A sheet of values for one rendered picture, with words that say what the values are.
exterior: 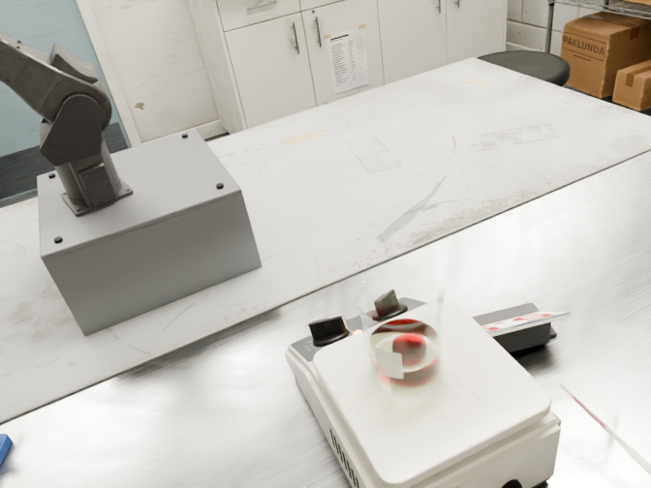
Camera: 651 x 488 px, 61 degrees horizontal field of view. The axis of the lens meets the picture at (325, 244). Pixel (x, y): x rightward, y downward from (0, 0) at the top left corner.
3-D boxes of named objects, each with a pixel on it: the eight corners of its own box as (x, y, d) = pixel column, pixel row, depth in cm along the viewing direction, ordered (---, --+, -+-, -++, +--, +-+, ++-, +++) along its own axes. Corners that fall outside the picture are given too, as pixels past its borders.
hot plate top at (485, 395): (309, 361, 40) (307, 352, 40) (449, 301, 43) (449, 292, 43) (387, 500, 31) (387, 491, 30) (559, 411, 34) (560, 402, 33)
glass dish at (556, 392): (623, 417, 42) (628, 398, 40) (602, 473, 38) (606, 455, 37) (549, 387, 45) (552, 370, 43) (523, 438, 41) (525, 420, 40)
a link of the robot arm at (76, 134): (49, 171, 54) (20, 109, 51) (48, 140, 61) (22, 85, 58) (116, 151, 56) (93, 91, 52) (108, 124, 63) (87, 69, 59)
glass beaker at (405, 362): (455, 405, 35) (453, 311, 30) (370, 413, 35) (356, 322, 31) (437, 337, 40) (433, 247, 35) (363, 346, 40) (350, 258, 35)
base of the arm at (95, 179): (61, 197, 62) (38, 148, 59) (115, 175, 65) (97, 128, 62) (77, 219, 57) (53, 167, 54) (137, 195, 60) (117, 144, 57)
